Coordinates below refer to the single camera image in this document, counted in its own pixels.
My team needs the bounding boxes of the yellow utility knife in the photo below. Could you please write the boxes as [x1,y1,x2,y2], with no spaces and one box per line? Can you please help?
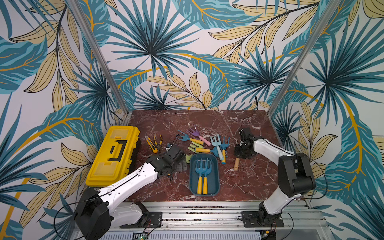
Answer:
[145,136,158,154]

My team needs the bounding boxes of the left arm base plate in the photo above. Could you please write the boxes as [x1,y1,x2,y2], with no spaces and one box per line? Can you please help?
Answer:
[120,212,163,229]

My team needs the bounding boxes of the teal rake wooden handle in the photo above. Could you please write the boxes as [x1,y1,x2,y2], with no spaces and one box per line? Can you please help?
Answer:
[234,157,240,171]

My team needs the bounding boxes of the purple rake pink handle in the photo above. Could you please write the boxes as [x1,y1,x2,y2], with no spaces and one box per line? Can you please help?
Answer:
[189,127,212,147]

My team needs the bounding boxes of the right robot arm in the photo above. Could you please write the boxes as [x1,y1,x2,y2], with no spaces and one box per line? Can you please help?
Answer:
[234,128,316,227]

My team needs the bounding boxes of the teal storage tray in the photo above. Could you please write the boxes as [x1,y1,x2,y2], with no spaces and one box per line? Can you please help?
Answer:
[190,154,220,197]

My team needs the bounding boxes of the yellow toolbox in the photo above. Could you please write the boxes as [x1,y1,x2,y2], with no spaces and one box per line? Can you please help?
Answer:
[86,126,141,188]

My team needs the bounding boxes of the teal claw rake yellow handle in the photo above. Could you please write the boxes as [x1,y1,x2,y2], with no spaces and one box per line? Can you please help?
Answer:
[220,137,230,165]

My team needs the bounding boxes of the yellow handled pliers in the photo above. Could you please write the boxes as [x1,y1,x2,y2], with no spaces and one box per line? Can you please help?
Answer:
[154,135,163,152]

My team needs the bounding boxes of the left metal corner post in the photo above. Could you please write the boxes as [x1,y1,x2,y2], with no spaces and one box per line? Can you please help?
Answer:
[67,0,132,119]

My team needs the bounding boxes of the light blue fork rake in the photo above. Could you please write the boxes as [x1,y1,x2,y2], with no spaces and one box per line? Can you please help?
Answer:
[210,134,225,163]

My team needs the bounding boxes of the right metal corner post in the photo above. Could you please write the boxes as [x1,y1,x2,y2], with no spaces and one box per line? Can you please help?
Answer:
[267,0,343,117]

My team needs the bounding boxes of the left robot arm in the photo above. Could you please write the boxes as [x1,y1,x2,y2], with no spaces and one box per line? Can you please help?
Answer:
[74,145,186,240]

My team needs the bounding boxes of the aluminium rail frame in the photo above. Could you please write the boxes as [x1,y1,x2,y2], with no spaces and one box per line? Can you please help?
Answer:
[101,200,334,240]

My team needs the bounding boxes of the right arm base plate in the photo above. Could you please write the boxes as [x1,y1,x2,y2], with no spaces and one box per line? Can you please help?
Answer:
[237,211,285,229]

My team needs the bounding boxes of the green rake wooden handle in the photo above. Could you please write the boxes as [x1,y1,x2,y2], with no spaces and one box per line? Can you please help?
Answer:
[186,155,193,164]

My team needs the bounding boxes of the metal corner post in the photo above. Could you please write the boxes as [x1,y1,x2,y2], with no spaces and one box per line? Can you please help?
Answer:
[267,0,343,117]
[67,0,132,119]

